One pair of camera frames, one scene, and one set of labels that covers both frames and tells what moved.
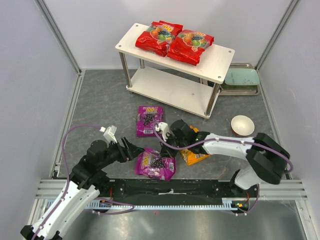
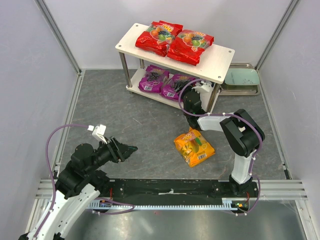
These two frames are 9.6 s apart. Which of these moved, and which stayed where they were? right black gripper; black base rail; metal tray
Moved: right black gripper
Stayed: black base rail; metal tray
